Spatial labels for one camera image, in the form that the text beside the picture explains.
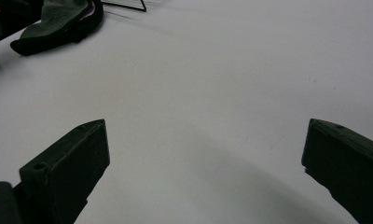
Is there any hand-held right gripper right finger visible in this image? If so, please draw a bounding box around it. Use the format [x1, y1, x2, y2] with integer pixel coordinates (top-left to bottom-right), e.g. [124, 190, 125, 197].
[301, 118, 373, 224]

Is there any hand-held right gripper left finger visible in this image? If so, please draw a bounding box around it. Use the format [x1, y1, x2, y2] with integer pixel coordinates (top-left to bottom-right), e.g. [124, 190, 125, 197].
[19, 119, 111, 224]

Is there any dark grey cloth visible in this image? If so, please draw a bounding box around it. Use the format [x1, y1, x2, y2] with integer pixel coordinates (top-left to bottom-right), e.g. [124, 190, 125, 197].
[9, 0, 104, 57]

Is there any black wire rack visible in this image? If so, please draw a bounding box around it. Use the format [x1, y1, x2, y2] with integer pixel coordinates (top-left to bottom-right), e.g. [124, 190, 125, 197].
[100, 0, 147, 13]

